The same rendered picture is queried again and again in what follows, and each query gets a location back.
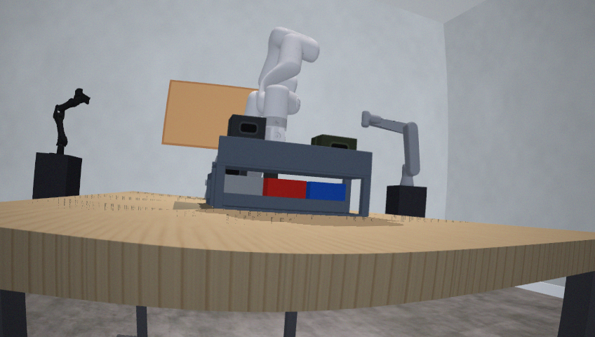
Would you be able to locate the blue open bin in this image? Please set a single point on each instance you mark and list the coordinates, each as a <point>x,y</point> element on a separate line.
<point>325,191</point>

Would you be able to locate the olive green tool case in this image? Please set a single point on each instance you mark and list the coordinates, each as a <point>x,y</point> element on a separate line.
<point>335,141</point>

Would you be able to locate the red bin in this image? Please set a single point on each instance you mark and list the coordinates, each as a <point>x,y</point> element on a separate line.
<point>275,187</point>

